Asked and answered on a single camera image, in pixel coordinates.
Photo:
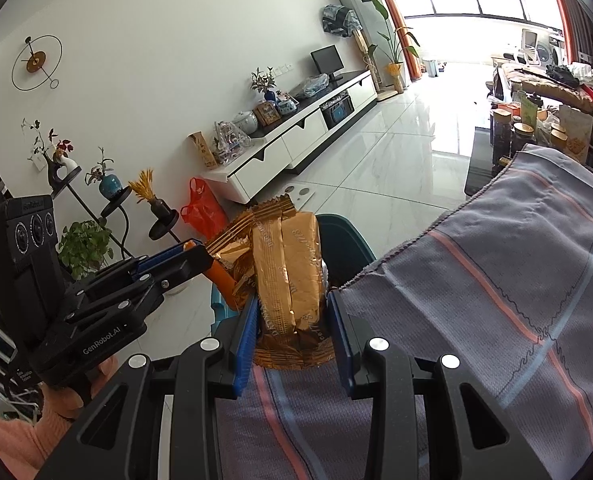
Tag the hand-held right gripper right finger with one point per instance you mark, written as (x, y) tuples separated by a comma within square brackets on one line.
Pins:
[(340, 345)]

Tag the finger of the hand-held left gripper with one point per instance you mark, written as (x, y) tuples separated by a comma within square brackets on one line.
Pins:
[(181, 270), (161, 255)]

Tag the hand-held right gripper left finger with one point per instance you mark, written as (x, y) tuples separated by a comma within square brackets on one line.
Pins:
[(246, 350)]

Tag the gold wrapper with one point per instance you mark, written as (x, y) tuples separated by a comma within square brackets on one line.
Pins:
[(229, 255)]

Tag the gold snack package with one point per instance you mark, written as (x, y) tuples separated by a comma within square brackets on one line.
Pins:
[(286, 270)]

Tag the person's left forearm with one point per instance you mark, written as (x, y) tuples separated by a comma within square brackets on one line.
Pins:
[(11, 445)]

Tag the person's left hand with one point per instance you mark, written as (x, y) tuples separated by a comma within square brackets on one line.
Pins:
[(61, 402)]

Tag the black vase yellow wheat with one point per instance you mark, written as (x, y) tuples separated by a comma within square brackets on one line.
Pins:
[(160, 207)]

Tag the leafy green potted plant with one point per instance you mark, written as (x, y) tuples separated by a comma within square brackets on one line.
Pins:
[(84, 247)]

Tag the orange plastic bag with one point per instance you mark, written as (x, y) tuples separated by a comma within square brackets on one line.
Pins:
[(204, 212)]

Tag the black plant stand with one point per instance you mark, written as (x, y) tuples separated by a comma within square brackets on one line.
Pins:
[(116, 210)]

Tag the blue vase with plant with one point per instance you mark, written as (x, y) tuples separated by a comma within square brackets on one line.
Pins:
[(110, 186)]

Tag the yellow box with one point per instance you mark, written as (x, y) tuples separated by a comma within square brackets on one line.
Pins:
[(202, 151)]

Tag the white vase red flowers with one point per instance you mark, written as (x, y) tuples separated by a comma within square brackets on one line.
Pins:
[(66, 162)]

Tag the glass ornament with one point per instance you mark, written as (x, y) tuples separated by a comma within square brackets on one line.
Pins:
[(230, 142)]

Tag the white foam tray with holes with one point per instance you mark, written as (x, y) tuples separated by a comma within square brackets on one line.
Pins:
[(301, 197)]

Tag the checkered grey blanket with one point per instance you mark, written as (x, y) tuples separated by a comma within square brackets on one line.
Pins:
[(476, 285)]

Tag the white TV cabinet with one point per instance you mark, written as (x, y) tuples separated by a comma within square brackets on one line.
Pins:
[(296, 140)]

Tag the blue white ceramic jar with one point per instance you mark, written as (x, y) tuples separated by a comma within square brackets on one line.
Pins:
[(287, 104)]

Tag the vase with green branches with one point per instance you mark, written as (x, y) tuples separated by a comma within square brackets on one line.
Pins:
[(264, 82)]

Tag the glass coffee table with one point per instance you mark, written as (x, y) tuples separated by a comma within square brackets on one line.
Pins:
[(478, 170)]

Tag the clear plastic bag bundle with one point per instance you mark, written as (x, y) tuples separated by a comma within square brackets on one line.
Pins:
[(311, 86)]

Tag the black monitor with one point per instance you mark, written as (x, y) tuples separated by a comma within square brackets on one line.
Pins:
[(326, 60)]

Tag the group of glass jars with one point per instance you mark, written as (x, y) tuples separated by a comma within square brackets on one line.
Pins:
[(501, 135)]

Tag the white pedal bin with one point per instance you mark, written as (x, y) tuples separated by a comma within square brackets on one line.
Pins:
[(432, 68)]

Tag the covered standing fan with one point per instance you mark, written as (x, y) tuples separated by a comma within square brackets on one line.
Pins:
[(339, 19)]

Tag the green bottle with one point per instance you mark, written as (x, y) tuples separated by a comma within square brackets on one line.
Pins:
[(528, 109)]

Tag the tall leafy plant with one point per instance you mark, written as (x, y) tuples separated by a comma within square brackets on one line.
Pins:
[(401, 42)]

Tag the brown paper bag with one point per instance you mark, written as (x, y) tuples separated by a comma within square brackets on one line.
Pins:
[(576, 135)]

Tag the brown ottoman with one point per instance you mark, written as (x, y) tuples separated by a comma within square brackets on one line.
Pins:
[(541, 90)]

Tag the black clothes pile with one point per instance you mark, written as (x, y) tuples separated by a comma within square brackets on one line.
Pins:
[(563, 74)]

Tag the white office chair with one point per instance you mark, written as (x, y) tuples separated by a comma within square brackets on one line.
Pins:
[(530, 47)]

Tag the wooden picture frame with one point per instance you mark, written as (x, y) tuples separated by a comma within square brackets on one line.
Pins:
[(266, 114)]

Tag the round wall clock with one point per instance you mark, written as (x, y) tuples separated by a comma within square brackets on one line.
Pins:
[(35, 61)]

